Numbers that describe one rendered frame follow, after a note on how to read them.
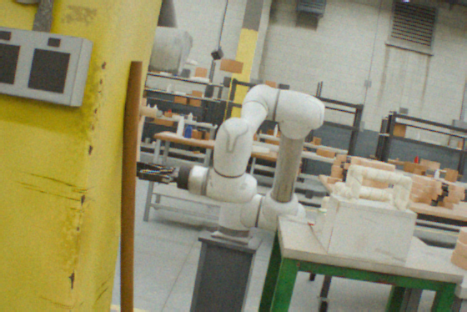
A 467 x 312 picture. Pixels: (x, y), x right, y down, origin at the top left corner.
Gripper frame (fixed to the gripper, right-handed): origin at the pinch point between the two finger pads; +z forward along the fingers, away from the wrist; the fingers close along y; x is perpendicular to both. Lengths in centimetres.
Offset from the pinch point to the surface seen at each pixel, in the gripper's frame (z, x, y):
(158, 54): -4.1, 38.1, -1.8
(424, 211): -161, -43, 167
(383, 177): -80, 14, -8
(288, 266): -56, -18, -14
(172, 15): -2, 51, 21
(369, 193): -80, 4, 7
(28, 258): -10, 15, -105
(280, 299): -56, -29, -15
